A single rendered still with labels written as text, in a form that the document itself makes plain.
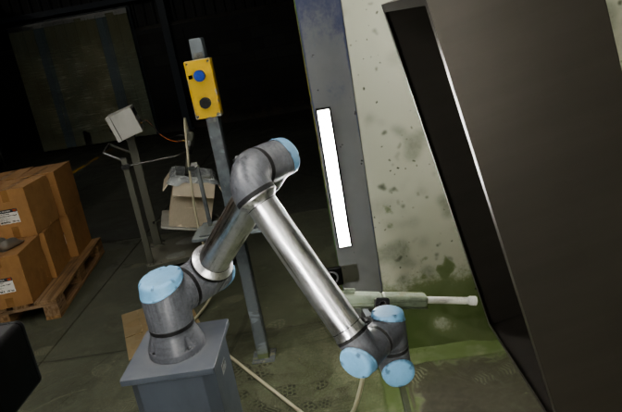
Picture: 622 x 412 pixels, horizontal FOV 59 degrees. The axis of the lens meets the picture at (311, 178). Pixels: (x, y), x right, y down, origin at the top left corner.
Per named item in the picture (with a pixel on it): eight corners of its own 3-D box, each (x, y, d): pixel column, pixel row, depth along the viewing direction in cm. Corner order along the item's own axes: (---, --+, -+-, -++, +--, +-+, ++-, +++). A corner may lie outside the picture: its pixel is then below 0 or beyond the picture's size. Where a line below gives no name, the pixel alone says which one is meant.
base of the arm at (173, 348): (142, 368, 179) (134, 341, 177) (157, 336, 198) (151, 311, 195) (199, 359, 178) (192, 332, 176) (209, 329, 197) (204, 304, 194)
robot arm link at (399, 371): (415, 355, 150) (418, 387, 152) (402, 332, 162) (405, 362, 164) (380, 363, 149) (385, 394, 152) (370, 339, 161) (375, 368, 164)
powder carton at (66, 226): (58, 245, 483) (46, 206, 474) (92, 239, 485) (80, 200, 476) (43, 262, 447) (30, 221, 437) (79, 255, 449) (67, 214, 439)
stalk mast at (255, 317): (270, 352, 292) (204, 37, 249) (269, 358, 287) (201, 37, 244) (259, 354, 293) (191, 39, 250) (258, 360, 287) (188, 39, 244)
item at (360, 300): (332, 354, 185) (338, 291, 180) (329, 346, 190) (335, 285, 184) (470, 355, 191) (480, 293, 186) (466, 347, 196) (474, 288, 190)
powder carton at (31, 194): (23, 223, 434) (9, 180, 425) (59, 217, 433) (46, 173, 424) (-2, 241, 397) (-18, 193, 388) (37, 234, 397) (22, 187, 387)
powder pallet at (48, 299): (13, 269, 486) (8, 255, 482) (105, 252, 491) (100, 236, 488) (-59, 342, 370) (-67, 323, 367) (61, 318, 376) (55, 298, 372)
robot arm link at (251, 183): (225, 152, 141) (379, 376, 134) (256, 139, 151) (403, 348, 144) (204, 174, 149) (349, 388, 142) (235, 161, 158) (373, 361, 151)
